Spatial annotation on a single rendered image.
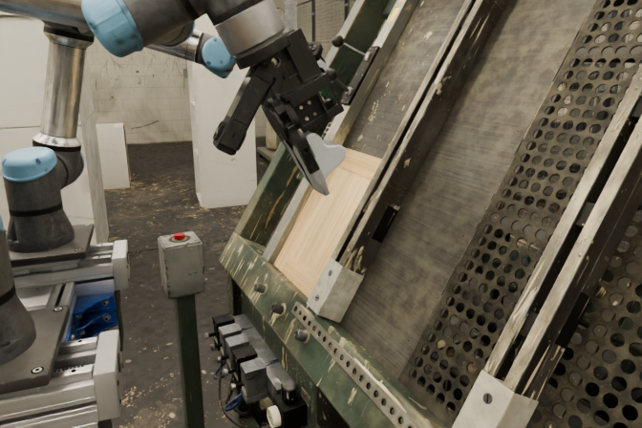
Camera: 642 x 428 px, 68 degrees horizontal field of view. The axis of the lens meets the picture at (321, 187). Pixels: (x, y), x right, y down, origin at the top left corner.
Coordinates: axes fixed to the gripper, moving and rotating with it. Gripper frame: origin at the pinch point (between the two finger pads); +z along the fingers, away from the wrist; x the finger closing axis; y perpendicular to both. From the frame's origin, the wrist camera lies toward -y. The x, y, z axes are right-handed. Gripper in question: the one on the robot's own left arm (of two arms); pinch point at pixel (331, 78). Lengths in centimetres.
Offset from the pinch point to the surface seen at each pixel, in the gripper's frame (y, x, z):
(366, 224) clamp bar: -25, 44, 6
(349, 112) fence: 0.4, 5.9, 9.6
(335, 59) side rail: 16.9, -18.9, 9.2
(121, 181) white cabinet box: 487, -43, 53
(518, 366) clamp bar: -67, 68, 5
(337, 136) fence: 3.1, 13.4, 10.0
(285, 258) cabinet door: 12, 52, 11
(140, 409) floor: 116, 119, 27
